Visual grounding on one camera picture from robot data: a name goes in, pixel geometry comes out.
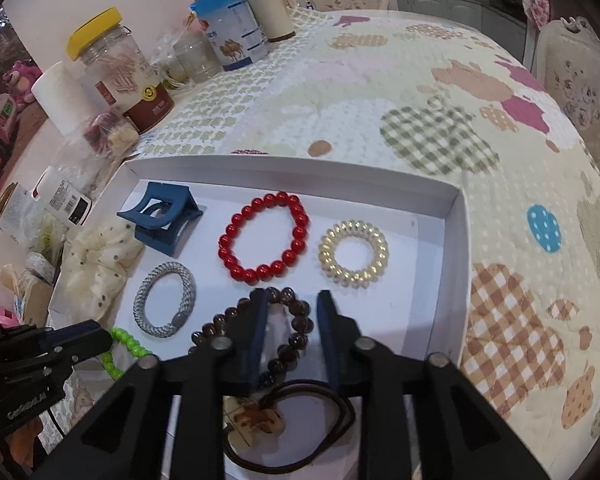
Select white paper towel roll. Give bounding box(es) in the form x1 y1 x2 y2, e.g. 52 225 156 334
31 62 98 136

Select plastic bag of snacks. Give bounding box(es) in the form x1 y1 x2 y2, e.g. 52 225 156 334
82 110 140 158

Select white shallow cardboard tray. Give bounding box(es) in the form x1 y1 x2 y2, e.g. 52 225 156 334
47 153 474 480

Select plastic bag yellow contents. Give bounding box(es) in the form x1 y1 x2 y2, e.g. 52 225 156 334
24 209 69 266

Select patchwork quilted tablecloth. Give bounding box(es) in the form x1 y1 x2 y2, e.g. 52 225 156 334
34 8 600 480

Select silver braided hair tie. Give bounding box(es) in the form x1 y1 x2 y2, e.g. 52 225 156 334
132 260 198 338

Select large jar yellow lid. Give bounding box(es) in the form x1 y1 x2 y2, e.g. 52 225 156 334
66 6 174 133

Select brown hair tie with charm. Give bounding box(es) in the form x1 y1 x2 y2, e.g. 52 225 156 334
222 378 358 476

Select blue hair claw clip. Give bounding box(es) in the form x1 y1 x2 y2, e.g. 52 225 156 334
117 181 204 257

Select dark brown bead bracelet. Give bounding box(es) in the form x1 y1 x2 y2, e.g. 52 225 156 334
188 286 315 391

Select white bottle red cap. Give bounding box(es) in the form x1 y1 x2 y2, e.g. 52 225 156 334
31 166 92 228

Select gold spiral hair tie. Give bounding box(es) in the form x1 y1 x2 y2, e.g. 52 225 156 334
317 219 390 290

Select tissue pack with tissue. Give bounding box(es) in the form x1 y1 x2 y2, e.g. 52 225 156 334
0 264 53 327

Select red bead bracelet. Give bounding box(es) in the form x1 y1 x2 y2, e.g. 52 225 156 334
216 190 311 283

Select small empty glass jar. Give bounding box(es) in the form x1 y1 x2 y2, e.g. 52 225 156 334
173 35 221 84

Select beige cylinder red lid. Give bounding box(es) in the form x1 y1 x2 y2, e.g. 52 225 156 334
247 0 296 42

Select green bead bracelet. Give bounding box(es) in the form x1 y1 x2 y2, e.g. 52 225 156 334
99 326 154 380

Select cream dotted fabric scrunchie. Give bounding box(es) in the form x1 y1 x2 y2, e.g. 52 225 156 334
59 217 144 322

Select blue white milk powder can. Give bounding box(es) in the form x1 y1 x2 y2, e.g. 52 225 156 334
190 0 268 72

